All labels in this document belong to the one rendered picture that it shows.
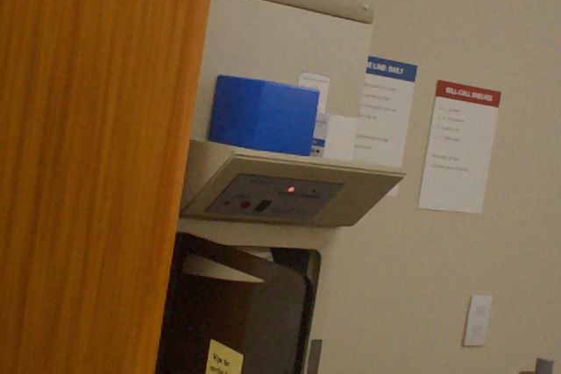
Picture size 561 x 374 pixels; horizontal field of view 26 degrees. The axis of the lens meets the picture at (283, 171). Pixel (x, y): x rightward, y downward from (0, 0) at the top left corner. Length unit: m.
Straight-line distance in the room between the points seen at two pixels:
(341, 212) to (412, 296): 0.89
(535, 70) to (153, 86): 1.44
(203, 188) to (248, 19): 0.25
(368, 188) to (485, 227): 1.06
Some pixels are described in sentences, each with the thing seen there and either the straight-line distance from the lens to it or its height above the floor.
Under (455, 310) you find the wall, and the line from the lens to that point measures 2.70.
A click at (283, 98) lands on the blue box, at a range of 1.54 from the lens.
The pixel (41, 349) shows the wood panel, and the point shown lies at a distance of 1.69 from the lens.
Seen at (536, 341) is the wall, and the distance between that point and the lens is 2.96.
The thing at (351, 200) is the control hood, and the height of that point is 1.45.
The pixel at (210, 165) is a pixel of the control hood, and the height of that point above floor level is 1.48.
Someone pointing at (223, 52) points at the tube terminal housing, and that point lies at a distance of 1.61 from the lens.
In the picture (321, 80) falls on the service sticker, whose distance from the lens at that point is 1.73.
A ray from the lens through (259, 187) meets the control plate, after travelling 1.57.
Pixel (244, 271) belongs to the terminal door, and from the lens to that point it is 1.43.
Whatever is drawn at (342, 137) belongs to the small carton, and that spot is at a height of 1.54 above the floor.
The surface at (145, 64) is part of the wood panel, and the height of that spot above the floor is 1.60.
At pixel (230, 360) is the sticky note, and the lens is 1.45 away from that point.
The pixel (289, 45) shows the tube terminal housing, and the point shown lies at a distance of 1.68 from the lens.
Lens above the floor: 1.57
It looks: 3 degrees down
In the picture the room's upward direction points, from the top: 9 degrees clockwise
